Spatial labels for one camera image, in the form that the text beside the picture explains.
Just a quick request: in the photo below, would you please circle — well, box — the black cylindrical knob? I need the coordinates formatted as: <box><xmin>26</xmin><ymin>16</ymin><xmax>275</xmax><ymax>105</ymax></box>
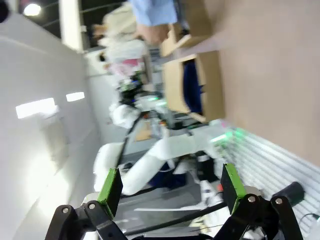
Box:
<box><xmin>271</xmin><ymin>181</ymin><xmax>306</xmax><ymax>207</ymax></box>

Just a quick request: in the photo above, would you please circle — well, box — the open cardboard box with flap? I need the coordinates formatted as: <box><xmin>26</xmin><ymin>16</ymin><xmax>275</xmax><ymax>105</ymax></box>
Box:
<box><xmin>161</xmin><ymin>49</ymin><xmax>226</xmax><ymax>124</ymax></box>

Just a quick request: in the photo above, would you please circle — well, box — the person in blue shirt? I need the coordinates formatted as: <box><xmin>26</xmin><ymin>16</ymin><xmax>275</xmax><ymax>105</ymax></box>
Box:
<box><xmin>129</xmin><ymin>0</ymin><xmax>179</xmax><ymax>27</ymax></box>

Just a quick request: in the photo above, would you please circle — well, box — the person's right hand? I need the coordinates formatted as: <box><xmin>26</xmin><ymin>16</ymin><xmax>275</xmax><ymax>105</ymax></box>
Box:
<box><xmin>137</xmin><ymin>23</ymin><xmax>174</xmax><ymax>45</ymax></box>

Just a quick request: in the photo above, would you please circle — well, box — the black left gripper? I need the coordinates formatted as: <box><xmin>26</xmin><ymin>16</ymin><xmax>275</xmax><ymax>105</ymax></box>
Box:
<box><xmin>116</xmin><ymin>74</ymin><xmax>144</xmax><ymax>104</ymax></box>

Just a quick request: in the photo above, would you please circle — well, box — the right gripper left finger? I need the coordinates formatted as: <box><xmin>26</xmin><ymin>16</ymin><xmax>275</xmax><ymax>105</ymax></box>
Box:
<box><xmin>44</xmin><ymin>167</ymin><xmax>129</xmax><ymax>240</ymax></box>

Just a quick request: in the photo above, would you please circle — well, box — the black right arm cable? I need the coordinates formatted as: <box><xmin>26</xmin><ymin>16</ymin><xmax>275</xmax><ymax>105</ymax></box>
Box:
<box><xmin>124</xmin><ymin>201</ymin><xmax>227</xmax><ymax>236</ymax></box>

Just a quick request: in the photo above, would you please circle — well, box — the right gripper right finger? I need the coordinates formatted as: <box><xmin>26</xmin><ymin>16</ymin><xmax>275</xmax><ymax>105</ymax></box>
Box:
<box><xmin>214</xmin><ymin>163</ymin><xmax>305</xmax><ymax>240</ymax></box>

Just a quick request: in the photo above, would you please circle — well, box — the aluminium profile frame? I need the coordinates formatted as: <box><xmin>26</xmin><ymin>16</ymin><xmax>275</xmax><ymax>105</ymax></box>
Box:
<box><xmin>209</xmin><ymin>122</ymin><xmax>320</xmax><ymax>233</ymax></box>

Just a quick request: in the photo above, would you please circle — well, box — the black left arm cable sleeve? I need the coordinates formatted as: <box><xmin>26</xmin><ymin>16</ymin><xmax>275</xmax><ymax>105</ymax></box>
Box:
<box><xmin>115</xmin><ymin>111</ymin><xmax>142</xmax><ymax>172</ymax></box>

